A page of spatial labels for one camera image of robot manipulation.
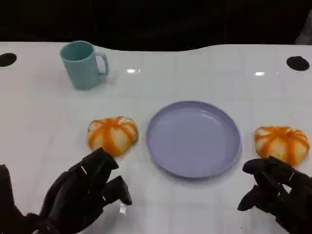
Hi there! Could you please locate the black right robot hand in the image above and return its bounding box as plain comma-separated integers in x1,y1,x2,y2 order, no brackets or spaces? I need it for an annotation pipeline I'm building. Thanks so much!
237,156,312,234

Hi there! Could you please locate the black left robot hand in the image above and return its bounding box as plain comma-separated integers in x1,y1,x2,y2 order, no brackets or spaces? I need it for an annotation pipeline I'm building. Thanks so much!
39,147,133,234

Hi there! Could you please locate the orange and white bread roll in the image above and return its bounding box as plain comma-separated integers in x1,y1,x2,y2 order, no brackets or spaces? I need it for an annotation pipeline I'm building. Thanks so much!
254,125,310,168
87,116,139,157

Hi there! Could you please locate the lilac plate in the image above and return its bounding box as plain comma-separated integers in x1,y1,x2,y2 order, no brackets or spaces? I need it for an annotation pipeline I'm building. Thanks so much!
146,100,242,178

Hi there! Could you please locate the pale green mug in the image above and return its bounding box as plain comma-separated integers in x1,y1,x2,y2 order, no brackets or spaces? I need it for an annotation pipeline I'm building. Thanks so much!
60,40,109,91

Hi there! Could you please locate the black table grommet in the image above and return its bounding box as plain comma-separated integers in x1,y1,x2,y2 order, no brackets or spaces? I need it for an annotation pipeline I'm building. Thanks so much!
0,53,18,68
286,56,310,72

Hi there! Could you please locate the pale grey blurred object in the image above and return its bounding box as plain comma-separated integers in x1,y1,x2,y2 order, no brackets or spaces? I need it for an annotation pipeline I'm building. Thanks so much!
295,23,312,45

